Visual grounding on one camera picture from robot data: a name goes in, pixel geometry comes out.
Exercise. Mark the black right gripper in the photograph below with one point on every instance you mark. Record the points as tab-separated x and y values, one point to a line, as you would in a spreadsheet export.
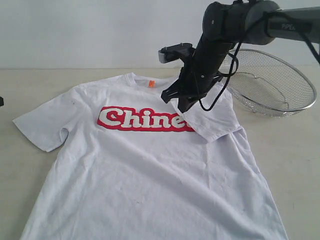
190	86

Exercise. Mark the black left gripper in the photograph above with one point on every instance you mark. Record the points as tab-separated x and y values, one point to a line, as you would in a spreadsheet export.
1	101

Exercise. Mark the white t-shirt red logo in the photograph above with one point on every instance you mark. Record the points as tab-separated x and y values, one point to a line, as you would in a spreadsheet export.
131	167

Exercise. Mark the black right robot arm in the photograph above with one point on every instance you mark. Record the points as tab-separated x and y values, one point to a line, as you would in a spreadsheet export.
226	27

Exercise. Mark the orange garment tag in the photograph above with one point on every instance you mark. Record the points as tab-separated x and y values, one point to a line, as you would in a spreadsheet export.
151	84

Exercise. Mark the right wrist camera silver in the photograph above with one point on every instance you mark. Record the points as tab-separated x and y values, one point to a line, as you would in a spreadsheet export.
172	53

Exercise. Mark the metal wire mesh basket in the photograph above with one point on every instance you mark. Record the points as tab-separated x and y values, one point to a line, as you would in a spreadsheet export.
269	85

